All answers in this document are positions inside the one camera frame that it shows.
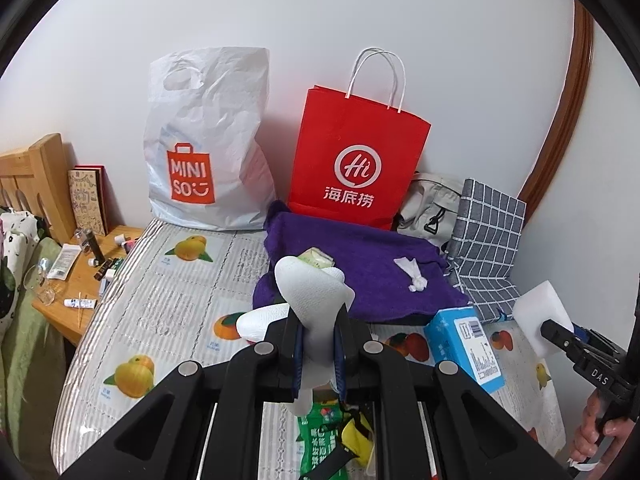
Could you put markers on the green snack packet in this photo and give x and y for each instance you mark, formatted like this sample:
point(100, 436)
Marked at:
point(320, 432)

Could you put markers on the purple towel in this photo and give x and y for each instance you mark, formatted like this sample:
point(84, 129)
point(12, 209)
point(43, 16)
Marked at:
point(366, 257)

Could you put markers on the brown wooden door frame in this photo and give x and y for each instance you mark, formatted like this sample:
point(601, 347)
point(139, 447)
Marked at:
point(567, 112)

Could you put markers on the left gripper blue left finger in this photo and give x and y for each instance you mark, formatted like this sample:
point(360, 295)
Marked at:
point(298, 352)

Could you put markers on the fruit print tablecloth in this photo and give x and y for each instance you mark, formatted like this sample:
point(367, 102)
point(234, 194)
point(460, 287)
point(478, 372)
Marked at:
point(164, 308)

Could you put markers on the white Miniso plastic bag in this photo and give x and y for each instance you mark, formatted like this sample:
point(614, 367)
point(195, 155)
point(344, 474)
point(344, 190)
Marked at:
point(206, 169)

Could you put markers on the white cream tube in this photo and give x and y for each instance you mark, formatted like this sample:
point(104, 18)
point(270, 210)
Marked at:
point(79, 303)

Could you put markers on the white foam sponge block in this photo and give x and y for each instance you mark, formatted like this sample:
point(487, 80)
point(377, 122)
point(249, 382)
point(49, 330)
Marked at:
point(537, 306)

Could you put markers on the beige canvas backpack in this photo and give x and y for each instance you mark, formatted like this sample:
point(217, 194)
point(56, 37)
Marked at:
point(430, 208)

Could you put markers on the clear plastic bag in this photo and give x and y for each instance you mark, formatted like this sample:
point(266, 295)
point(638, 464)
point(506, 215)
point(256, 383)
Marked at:
point(417, 281)

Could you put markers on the white work glove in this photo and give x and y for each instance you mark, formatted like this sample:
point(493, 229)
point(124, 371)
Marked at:
point(315, 295)

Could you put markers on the green tissue packet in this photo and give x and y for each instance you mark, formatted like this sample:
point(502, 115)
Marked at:
point(315, 257)

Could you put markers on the wooden bed headboard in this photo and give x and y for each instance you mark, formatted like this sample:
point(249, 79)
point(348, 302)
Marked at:
point(35, 179)

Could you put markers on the blue grid plaid cushion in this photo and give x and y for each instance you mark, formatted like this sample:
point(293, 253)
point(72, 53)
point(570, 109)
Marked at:
point(482, 249)

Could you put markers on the person's right hand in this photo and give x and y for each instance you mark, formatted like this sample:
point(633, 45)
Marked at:
point(585, 439)

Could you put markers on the patterned notebook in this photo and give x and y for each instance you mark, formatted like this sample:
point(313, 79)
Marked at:
point(87, 195)

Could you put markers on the red Haidilao paper bag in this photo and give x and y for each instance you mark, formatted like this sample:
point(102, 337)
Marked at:
point(355, 157)

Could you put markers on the blue tissue pack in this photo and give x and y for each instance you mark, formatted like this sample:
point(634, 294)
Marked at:
point(456, 335)

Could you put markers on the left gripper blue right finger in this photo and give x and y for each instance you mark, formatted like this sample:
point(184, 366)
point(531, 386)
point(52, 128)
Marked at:
point(339, 380)

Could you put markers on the wooden side table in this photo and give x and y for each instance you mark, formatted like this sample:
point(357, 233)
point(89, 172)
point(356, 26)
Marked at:
point(80, 283)

